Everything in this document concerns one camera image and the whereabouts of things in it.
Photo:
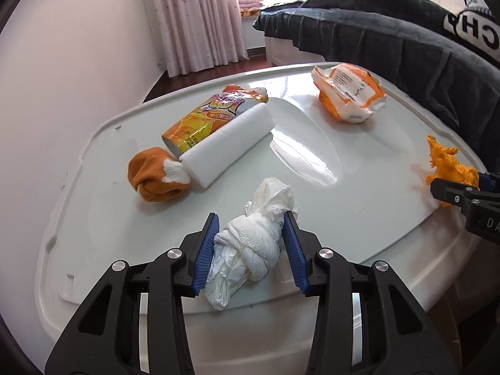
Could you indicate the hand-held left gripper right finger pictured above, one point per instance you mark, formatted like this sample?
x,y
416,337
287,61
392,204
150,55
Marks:
x,y
297,254

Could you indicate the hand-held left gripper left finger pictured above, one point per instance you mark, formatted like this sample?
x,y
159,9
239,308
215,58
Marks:
x,y
205,254

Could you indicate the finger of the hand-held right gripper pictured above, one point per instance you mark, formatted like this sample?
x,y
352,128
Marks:
x,y
484,215
490,181

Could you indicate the orange dinosaur toy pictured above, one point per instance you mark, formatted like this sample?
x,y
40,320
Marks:
x,y
449,164

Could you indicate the orange sock ball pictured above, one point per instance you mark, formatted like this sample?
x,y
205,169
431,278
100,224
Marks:
x,y
150,175

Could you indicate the white foam cylinder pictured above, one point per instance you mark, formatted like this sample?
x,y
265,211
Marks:
x,y
226,144

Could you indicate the orange yellow snack packet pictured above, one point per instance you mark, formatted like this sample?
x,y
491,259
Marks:
x,y
199,125

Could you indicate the black white printed cloth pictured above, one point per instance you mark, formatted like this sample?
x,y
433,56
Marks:
x,y
480,35

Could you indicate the orange white plastic bag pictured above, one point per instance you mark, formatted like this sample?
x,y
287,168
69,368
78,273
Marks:
x,y
343,93

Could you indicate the dark grey blanket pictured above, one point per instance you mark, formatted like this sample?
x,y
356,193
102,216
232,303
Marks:
x,y
390,35

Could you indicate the pink dotted curtain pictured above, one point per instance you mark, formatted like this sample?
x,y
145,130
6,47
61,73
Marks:
x,y
195,19

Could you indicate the white bed frame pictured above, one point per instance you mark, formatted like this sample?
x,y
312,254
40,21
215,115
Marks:
x,y
281,50

